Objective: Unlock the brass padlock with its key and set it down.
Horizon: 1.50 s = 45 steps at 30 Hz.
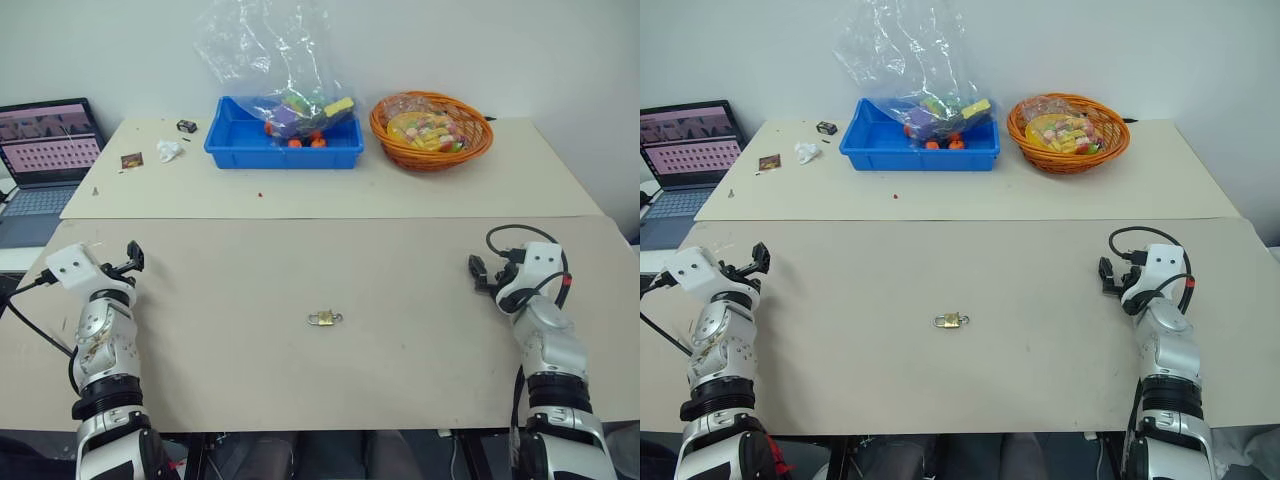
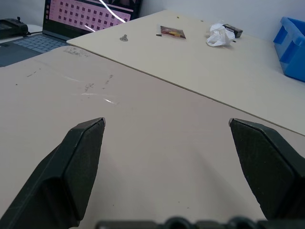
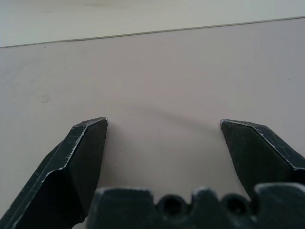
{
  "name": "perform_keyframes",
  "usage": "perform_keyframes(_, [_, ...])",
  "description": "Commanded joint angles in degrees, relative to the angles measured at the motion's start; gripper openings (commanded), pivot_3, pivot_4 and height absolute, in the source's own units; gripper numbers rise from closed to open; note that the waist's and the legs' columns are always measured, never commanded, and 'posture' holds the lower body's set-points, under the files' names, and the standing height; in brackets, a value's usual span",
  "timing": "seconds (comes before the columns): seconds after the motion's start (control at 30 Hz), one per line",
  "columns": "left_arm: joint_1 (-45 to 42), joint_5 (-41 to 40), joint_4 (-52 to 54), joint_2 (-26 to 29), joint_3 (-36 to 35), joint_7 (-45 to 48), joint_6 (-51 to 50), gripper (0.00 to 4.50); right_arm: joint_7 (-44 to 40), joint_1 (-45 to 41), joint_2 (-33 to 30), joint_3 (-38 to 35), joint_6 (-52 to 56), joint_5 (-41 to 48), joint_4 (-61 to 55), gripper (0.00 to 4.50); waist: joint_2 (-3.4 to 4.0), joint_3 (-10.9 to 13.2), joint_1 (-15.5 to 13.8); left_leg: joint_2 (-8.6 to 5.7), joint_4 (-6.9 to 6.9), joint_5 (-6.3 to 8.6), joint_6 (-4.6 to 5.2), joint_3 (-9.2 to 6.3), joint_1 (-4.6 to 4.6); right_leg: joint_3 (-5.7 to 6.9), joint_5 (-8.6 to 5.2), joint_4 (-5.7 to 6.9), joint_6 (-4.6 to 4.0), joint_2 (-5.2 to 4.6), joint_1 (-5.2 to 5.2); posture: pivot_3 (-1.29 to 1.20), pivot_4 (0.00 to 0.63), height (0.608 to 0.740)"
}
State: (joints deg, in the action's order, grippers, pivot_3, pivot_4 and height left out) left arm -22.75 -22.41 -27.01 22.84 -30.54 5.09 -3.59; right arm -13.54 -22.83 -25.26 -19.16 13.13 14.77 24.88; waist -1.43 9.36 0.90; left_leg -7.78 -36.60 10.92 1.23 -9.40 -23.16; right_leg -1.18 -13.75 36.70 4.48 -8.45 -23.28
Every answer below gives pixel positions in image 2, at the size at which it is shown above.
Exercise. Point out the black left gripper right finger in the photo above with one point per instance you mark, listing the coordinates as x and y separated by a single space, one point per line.
269 167

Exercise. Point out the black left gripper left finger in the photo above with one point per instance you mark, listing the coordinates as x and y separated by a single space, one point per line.
59 179

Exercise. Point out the blue plastic bin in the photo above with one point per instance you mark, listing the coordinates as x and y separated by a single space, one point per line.
291 45

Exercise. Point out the crumpled white paper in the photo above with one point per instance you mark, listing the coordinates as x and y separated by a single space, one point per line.
218 35

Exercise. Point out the small black box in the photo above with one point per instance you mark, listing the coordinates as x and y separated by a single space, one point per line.
234 30

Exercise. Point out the grey laptop with pink screen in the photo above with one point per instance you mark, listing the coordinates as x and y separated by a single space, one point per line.
71 21

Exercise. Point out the black device with antenna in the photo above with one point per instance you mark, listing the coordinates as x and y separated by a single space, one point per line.
12 27

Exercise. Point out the red and yellow packet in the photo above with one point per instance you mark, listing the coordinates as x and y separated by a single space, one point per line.
173 31

